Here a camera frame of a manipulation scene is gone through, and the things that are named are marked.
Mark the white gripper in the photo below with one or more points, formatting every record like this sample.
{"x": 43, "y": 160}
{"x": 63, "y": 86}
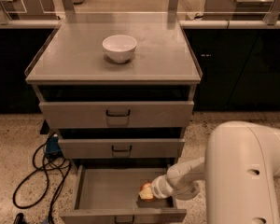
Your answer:
{"x": 159, "y": 188}

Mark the red apple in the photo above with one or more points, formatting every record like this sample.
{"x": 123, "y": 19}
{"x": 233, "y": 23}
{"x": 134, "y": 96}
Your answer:
{"x": 145, "y": 186}

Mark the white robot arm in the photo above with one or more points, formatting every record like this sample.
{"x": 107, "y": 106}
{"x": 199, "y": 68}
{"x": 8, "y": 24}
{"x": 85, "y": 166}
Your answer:
{"x": 240, "y": 164}

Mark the grey bottom drawer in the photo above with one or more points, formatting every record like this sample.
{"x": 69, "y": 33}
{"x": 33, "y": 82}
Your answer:
{"x": 111, "y": 196}

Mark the grey drawer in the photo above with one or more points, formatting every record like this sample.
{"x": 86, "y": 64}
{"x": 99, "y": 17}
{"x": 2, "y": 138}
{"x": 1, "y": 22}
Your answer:
{"x": 73, "y": 106}
{"x": 111, "y": 196}
{"x": 121, "y": 143}

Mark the grey middle drawer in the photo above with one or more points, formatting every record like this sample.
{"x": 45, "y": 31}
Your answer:
{"x": 121, "y": 143}

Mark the grey drawer cabinet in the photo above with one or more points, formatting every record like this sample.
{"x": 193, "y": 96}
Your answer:
{"x": 75, "y": 56}

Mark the grey top drawer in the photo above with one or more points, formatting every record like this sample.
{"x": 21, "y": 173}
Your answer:
{"x": 73, "y": 106}

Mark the blue power box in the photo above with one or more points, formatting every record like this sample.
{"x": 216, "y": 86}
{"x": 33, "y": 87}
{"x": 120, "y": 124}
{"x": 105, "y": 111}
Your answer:
{"x": 52, "y": 149}

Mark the black object bottom left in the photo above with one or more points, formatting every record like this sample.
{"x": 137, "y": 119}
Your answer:
{"x": 19, "y": 219}

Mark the white ceramic bowl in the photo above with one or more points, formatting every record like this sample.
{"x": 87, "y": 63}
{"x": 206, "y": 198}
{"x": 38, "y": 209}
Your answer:
{"x": 119, "y": 48}

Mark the background steel table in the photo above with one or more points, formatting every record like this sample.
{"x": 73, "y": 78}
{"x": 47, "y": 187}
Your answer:
{"x": 236, "y": 10}

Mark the right glass panel post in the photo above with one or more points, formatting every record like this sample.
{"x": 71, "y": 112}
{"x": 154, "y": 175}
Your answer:
{"x": 173, "y": 0}

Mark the glass panel post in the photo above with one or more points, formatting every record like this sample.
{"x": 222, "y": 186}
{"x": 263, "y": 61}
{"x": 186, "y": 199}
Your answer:
{"x": 67, "y": 0}
{"x": 173, "y": 0}

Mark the white counter rail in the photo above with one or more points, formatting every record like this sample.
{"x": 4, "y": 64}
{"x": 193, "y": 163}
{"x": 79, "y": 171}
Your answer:
{"x": 40, "y": 24}

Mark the left glass panel post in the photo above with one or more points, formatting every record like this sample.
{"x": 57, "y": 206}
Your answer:
{"x": 67, "y": 0}

